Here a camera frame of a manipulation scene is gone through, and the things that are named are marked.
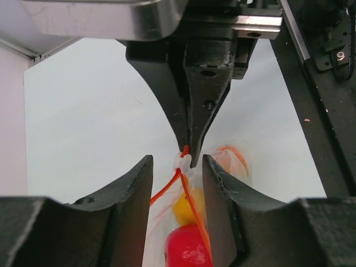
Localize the yellow toy lemon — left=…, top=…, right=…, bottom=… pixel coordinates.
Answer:
left=172, top=188, right=207, bottom=226

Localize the orange toy fruit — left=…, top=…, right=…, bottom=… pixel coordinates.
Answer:
left=214, top=146, right=249, bottom=183

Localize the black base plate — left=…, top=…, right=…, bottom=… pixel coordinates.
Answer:
left=271, top=1, right=355, bottom=197

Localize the clear zip top bag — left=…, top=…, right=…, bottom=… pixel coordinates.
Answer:
left=141, top=144, right=254, bottom=267

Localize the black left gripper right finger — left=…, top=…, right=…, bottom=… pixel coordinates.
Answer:
left=202, top=155, right=355, bottom=266

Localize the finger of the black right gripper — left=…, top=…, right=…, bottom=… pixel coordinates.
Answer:
left=126, top=39, right=189, bottom=147
left=184, top=39, right=233, bottom=167

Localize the red toy apple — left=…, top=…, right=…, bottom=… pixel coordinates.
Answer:
left=164, top=224, right=212, bottom=267

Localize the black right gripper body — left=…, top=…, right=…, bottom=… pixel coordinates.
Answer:
left=21, top=1, right=283, bottom=80

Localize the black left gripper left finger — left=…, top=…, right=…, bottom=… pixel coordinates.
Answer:
left=1, top=155, right=154, bottom=266

